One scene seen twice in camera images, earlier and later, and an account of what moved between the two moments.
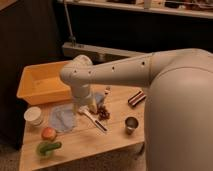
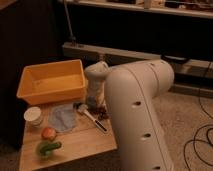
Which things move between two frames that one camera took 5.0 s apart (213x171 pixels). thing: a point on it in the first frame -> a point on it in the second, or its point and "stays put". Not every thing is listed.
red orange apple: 48,134 stays put
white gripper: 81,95 -> 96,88
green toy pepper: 45,148 stays put
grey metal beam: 97,54 stays put
